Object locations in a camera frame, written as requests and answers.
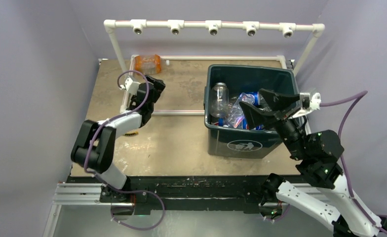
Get orange label bottle corner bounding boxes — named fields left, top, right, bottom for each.
left=133, top=54, right=170, bottom=75

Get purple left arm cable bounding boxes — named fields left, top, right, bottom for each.
left=82, top=69, right=166, bottom=231

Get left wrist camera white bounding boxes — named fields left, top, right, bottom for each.
left=119, top=77, right=141, bottom=94

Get white PVC pipe frame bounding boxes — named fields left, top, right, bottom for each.
left=103, top=19, right=325, bottom=116

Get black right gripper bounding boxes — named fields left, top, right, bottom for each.
left=238, top=87, right=307, bottom=159

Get dark green plastic bin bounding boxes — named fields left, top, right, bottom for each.
left=203, top=64, right=298, bottom=159

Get clear crushed bottle back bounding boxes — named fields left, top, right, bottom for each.
left=227, top=93, right=255, bottom=128

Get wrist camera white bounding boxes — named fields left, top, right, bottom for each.
left=292, top=92, right=321, bottom=119
left=119, top=77, right=141, bottom=94

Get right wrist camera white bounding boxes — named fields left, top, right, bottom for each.
left=292, top=92, right=321, bottom=119

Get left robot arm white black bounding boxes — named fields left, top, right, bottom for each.
left=71, top=75, right=166, bottom=202

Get clear crushed bottle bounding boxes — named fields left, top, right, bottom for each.
left=209, top=82, right=229, bottom=118
left=227, top=93, right=255, bottom=128

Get clear crushed bottle front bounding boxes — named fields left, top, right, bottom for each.
left=209, top=82, right=229, bottom=118

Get black table front rail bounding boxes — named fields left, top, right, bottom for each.
left=99, top=175, right=309, bottom=215

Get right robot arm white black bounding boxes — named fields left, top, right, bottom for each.
left=239, top=89, right=387, bottom=237

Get yellow black pliers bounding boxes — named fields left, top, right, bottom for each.
left=124, top=131, right=139, bottom=136

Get clear Pepsi bottle blue cap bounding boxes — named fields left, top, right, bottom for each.
left=249, top=92, right=263, bottom=106

